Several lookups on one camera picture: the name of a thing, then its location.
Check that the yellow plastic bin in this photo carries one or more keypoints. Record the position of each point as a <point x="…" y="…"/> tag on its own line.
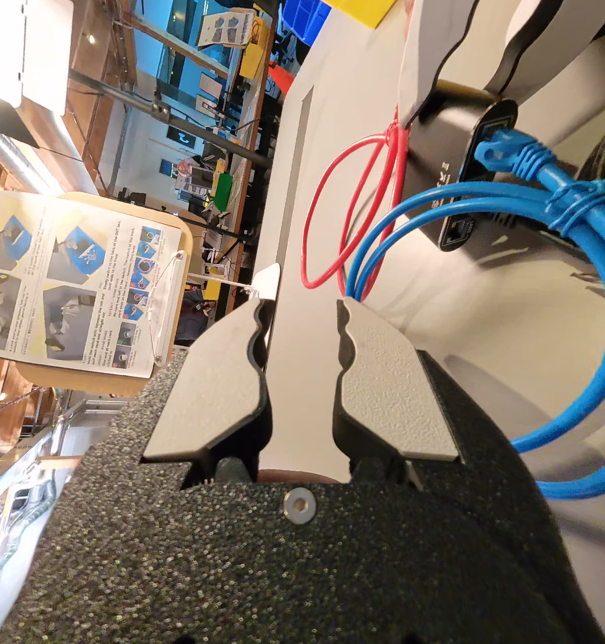
<point x="362" y="10"/>

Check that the blue plastic bin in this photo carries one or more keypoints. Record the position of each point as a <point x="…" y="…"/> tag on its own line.
<point x="312" y="17"/>

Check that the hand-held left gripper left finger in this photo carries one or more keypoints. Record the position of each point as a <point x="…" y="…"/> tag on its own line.
<point x="211" y="397"/>

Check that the steel pole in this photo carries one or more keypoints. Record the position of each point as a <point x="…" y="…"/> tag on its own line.
<point x="181" y="118"/>

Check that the instruction poster board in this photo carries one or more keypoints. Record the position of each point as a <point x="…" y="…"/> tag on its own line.
<point x="81" y="281"/>

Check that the black network switch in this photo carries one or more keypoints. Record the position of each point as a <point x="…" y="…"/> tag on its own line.
<point x="433" y="151"/>

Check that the orange traffic cone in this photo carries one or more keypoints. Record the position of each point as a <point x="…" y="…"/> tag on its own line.
<point x="281" y="78"/>

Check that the green storage bin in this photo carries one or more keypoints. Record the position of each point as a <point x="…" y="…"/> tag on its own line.
<point x="223" y="191"/>

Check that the white ceiling light panel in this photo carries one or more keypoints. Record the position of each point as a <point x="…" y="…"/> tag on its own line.
<point x="35" y="50"/>

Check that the small yellow bin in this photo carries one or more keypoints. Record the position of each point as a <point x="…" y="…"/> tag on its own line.
<point x="253" y="60"/>

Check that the small instruction poster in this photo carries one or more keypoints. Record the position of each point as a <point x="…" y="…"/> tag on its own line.
<point x="227" y="27"/>

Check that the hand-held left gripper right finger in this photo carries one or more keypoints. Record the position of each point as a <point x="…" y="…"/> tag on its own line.
<point x="393" y="397"/>

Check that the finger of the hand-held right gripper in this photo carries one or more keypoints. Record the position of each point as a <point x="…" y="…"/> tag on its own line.
<point x="433" y="35"/>
<point x="539" y="30"/>

